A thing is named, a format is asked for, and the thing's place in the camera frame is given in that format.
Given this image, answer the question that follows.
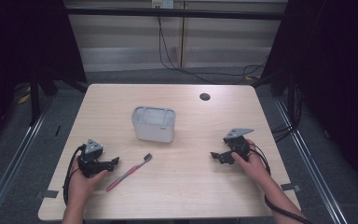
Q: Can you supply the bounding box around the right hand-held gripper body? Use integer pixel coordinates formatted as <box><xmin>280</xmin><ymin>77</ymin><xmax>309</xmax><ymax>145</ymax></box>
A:
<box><xmin>223</xmin><ymin>127</ymin><xmax>255</xmax><ymax>163</ymax></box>

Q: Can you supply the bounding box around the person's right hand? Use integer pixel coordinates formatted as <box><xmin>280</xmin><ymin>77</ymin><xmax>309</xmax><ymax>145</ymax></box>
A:
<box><xmin>230</xmin><ymin>138</ymin><xmax>272</xmax><ymax>189</ymax></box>

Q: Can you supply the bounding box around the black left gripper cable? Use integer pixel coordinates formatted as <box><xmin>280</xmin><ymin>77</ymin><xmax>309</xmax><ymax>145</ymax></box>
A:
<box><xmin>62</xmin><ymin>144</ymin><xmax>88</xmax><ymax>207</ymax></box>

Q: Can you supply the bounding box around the yellow floor marker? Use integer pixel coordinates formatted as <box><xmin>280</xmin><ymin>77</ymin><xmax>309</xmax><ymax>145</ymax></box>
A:
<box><xmin>17</xmin><ymin>92</ymin><xmax>32</xmax><ymax>105</ymax></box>

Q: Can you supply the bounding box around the black horizontal bar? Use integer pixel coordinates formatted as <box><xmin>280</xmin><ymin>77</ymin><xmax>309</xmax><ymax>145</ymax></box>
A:
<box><xmin>64</xmin><ymin>7</ymin><xmax>289</xmax><ymax>21</ymax></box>

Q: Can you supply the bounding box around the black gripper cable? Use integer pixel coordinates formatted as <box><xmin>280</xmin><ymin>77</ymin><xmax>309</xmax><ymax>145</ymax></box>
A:
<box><xmin>247</xmin><ymin>145</ymin><xmax>314</xmax><ymax>224</ymax></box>
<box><xmin>62</xmin><ymin>144</ymin><xmax>88</xmax><ymax>207</ymax></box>

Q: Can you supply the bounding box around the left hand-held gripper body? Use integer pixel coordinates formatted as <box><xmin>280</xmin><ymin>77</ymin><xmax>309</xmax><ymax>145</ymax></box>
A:
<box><xmin>76</xmin><ymin>138</ymin><xmax>113</xmax><ymax>179</ymax></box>

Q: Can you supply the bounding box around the grey tape piece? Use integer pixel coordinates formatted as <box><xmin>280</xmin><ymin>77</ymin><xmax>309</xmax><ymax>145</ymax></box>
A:
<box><xmin>33</xmin><ymin>189</ymin><xmax>60</xmax><ymax>201</ymax></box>
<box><xmin>280</xmin><ymin>182</ymin><xmax>302</xmax><ymax>192</ymax></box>

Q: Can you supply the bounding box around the person's left hand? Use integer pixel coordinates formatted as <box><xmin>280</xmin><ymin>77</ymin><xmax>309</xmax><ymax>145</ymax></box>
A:
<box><xmin>68</xmin><ymin>167</ymin><xmax>110</xmax><ymax>206</ymax></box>

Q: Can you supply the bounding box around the black floor cable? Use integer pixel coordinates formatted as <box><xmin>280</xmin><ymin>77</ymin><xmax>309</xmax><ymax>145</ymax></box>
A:
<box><xmin>157</xmin><ymin>15</ymin><xmax>268</xmax><ymax>86</ymax></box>

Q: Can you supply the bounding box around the metal floor rail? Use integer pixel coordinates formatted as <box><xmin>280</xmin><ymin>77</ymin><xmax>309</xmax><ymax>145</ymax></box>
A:
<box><xmin>273</xmin><ymin>95</ymin><xmax>346</xmax><ymax>224</ymax></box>
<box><xmin>0</xmin><ymin>98</ymin><xmax>54</xmax><ymax>224</ymax></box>

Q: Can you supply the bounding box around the pink toothbrush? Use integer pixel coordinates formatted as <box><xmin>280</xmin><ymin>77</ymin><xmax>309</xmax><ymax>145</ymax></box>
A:
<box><xmin>105</xmin><ymin>152</ymin><xmax>153</xmax><ymax>192</ymax></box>

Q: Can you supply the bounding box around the dark curtain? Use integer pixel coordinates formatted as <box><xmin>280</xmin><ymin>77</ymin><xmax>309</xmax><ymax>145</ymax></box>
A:
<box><xmin>0</xmin><ymin>0</ymin><xmax>89</xmax><ymax>158</ymax></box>
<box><xmin>251</xmin><ymin>0</ymin><xmax>358</xmax><ymax>190</ymax></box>

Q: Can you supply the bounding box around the grey plastic toothbrush holder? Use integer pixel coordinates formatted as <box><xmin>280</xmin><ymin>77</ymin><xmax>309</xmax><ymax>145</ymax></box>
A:
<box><xmin>131</xmin><ymin>105</ymin><xmax>177</xmax><ymax>145</ymax></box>

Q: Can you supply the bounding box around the white wall socket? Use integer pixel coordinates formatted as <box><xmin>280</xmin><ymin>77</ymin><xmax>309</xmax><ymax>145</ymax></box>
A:
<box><xmin>151</xmin><ymin>0</ymin><xmax>175</xmax><ymax>9</ymax></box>

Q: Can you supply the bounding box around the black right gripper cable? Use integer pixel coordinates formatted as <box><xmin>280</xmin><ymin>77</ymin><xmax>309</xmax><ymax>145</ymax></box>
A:
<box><xmin>247</xmin><ymin>145</ymin><xmax>314</xmax><ymax>224</ymax></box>

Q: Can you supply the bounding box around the black cable bundle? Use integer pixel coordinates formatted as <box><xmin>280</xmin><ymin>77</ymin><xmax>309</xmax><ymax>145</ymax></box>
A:
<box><xmin>270</xmin><ymin>83</ymin><xmax>304</xmax><ymax>144</ymax></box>

